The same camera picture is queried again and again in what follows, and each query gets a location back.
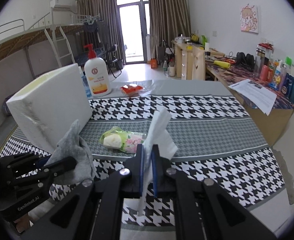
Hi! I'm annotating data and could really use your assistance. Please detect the glass balcony door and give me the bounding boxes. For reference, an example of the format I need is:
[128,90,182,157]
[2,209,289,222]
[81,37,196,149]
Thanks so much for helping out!
[117,0,150,64]

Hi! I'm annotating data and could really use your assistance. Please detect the green floral tissue pack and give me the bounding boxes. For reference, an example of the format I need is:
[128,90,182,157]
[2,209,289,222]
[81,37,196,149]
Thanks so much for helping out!
[99,126,147,154]

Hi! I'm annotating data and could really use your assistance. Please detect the brown curtain right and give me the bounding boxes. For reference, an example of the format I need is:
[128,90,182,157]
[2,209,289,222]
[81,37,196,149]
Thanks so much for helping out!
[149,0,191,59]

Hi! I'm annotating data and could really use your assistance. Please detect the wooden desk with drawers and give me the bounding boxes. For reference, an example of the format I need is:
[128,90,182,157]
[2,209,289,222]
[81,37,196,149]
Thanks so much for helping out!
[172,41,202,80]

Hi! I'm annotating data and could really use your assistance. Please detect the red bottle on desk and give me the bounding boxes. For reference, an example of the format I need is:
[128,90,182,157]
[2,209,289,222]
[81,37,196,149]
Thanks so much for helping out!
[259,65,269,81]

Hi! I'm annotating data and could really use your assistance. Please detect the white styrofoam box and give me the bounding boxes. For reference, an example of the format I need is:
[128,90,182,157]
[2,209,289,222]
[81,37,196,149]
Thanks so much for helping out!
[6,64,92,153]

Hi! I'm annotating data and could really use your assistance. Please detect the metal bunk bed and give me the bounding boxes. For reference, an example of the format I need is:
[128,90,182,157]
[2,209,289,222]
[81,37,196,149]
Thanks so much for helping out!
[0,13,105,81]

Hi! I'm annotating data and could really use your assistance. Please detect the brown curtain left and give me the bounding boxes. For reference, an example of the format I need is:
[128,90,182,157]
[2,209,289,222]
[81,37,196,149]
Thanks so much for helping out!
[76,0,125,60]

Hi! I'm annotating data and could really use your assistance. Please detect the blue water bottle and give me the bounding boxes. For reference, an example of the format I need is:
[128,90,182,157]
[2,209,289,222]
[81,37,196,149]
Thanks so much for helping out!
[79,66,92,98]

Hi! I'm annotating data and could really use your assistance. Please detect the orange container on floor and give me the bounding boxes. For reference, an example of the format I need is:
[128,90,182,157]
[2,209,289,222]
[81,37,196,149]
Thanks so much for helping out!
[150,59,158,69]

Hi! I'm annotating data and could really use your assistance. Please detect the white lotion pump bottle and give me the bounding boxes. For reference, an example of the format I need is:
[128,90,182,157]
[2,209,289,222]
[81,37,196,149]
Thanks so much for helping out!
[84,43,112,97]

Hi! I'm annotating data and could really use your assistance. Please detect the houndstooth tablecloth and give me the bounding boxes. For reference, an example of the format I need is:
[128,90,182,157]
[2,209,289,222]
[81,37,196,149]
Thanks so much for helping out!
[80,80,290,231]

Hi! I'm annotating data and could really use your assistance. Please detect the white paper sheets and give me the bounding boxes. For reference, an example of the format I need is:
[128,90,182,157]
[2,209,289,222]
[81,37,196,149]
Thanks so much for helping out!
[228,79,277,115]

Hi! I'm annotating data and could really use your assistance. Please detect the black headphones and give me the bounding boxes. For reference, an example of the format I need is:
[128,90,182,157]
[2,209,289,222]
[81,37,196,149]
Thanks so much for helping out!
[235,52,255,72]

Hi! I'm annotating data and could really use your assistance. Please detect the dark blue box on desk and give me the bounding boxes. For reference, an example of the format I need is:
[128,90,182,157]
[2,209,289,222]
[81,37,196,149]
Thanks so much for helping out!
[280,73,294,104]

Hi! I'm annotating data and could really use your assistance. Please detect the wooden smiley chair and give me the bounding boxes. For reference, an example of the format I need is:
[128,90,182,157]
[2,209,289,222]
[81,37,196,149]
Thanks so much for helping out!
[192,47,206,81]

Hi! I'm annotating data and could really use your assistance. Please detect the white tissue stack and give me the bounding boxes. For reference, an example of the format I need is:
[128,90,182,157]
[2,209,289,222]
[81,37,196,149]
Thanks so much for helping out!
[137,106,178,216]

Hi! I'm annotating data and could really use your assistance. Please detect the yellow roll on desk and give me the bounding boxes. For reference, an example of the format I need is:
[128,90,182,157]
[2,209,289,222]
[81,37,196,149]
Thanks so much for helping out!
[213,60,231,69]

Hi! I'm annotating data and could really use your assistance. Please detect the pink cartoon wall picture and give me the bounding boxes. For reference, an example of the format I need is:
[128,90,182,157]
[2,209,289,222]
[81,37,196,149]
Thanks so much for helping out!
[240,4,259,34]

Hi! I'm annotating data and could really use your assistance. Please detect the brown curtain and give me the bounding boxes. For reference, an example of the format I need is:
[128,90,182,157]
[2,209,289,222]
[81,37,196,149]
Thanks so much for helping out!
[76,0,125,60]
[149,0,191,59]

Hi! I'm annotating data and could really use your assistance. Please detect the white air conditioner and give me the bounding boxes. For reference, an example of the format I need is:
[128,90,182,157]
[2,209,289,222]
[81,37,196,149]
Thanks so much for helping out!
[50,0,72,11]

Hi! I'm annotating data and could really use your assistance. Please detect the grey sock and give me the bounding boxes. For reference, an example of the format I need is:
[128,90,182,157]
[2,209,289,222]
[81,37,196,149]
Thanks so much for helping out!
[45,120,96,185]

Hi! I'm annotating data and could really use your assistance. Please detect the black folding chair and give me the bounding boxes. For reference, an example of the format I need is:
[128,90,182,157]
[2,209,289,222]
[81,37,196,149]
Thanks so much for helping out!
[105,44,124,79]

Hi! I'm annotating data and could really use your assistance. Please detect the red snack packet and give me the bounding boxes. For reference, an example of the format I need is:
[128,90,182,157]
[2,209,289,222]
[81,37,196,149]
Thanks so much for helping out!
[120,83,144,96]

